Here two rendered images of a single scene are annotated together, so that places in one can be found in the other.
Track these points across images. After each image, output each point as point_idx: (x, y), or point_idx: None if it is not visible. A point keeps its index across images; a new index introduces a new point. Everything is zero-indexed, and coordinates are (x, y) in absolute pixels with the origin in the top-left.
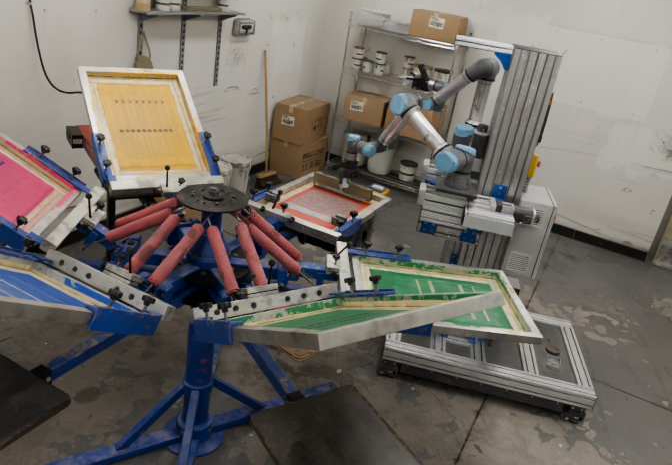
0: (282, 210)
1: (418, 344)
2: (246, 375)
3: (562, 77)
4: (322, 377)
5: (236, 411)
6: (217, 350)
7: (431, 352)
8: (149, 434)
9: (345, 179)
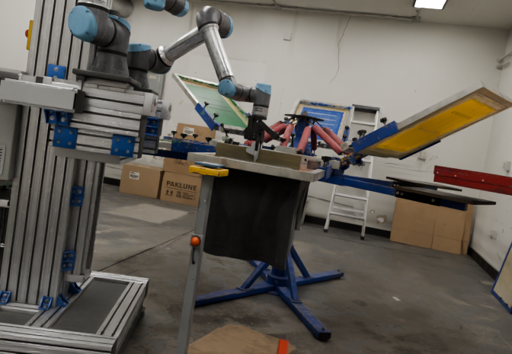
0: (283, 146)
1: (105, 284)
2: (269, 314)
3: None
4: (201, 315)
5: (257, 287)
6: (306, 317)
7: (95, 274)
8: (298, 280)
9: None
